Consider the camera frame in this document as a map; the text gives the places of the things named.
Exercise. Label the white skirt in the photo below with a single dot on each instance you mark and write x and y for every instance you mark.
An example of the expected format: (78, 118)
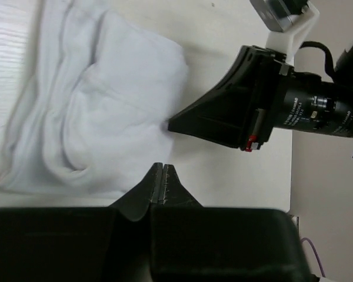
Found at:
(91, 119)

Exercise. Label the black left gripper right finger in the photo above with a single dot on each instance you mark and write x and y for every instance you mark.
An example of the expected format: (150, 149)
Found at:
(190, 242)

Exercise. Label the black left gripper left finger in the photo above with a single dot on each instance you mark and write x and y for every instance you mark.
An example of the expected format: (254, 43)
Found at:
(77, 243)

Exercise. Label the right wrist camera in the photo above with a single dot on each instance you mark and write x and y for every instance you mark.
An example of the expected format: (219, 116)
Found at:
(288, 22)

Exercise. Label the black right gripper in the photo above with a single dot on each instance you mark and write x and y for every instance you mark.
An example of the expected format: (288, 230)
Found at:
(298, 101)

